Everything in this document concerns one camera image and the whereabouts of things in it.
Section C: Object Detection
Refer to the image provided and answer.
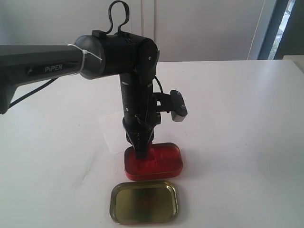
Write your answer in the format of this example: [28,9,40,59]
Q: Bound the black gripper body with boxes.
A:
[120,73,161,147]

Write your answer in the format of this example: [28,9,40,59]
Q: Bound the white cabinet doors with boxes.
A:
[0,0,275,61]

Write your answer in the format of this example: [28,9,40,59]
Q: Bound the white paper sheet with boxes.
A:
[99,112,130,154]

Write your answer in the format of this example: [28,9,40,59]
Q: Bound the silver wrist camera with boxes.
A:
[153,90,188,122]

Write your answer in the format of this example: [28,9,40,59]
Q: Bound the red ink pad tin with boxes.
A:
[124,142,183,181]

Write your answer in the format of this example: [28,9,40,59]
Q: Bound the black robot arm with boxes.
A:
[0,30,159,159]

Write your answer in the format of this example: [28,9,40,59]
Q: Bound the white zip tie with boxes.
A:
[68,44,103,76]

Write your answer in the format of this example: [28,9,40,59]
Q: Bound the black looped cable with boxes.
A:
[106,0,131,36]

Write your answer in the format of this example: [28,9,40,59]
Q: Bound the gold tin lid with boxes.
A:
[109,180,179,225]

